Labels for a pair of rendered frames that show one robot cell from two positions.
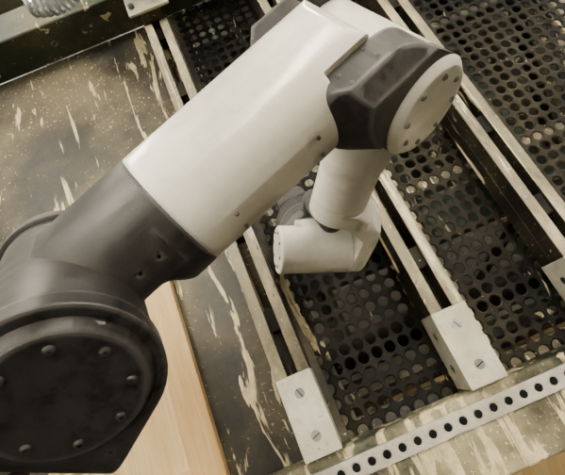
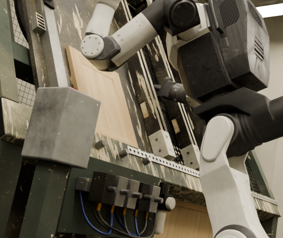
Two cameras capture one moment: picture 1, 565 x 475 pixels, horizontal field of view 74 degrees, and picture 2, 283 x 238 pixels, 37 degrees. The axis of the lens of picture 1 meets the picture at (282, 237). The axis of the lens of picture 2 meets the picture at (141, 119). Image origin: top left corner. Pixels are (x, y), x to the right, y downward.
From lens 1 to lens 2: 177 cm
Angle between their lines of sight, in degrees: 55
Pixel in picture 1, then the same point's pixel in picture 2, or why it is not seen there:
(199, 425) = (130, 128)
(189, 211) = not seen: hidden behind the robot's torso
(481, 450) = (198, 183)
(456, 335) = (196, 152)
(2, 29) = not seen: outside the picture
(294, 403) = (165, 138)
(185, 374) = (125, 110)
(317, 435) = (171, 149)
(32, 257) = not seen: hidden behind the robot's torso
